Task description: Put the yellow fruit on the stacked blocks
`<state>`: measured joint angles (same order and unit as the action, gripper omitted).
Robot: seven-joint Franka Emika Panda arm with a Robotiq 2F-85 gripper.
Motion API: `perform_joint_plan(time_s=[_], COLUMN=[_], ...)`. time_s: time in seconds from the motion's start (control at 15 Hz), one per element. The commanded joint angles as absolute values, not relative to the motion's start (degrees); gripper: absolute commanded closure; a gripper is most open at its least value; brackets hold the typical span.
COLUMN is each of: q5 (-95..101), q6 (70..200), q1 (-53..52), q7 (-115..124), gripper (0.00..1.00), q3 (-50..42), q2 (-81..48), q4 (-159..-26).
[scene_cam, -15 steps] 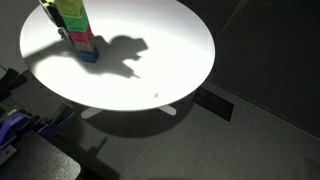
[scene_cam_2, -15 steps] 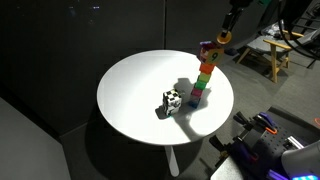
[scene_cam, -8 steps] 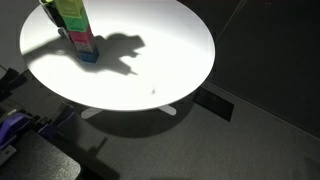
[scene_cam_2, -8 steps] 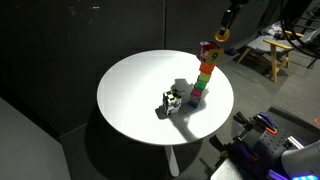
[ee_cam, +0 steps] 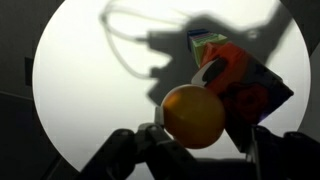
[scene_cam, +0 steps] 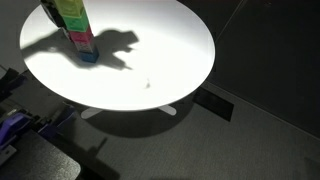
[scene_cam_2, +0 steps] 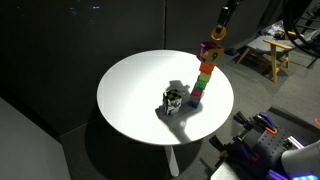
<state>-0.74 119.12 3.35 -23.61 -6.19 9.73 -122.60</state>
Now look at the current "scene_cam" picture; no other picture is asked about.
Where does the black floor plate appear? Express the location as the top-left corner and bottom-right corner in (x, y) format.
(192, 86), (235, 123)

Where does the small blue block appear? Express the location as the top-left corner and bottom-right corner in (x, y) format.
(78, 48), (101, 64)

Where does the small grey block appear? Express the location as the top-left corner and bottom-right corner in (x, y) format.
(72, 39), (98, 55)

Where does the small pink block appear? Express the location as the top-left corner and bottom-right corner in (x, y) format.
(68, 27), (95, 44)

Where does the purple black spring clamp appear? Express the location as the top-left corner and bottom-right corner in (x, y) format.
(0, 111), (33, 148)
(0, 67), (28, 98)
(37, 102), (77, 138)

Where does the small green block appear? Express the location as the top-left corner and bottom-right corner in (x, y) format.
(62, 14), (91, 34)

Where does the small lime block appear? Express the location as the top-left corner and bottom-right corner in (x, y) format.
(53, 0), (86, 19)

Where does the black checkered patterned cube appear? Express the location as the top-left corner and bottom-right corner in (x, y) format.
(40, 0), (73, 42)

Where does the black equipment platform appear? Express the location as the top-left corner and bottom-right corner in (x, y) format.
(0, 128), (82, 180)

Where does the white table pedestal base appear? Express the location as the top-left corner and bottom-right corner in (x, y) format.
(80, 104), (178, 120)

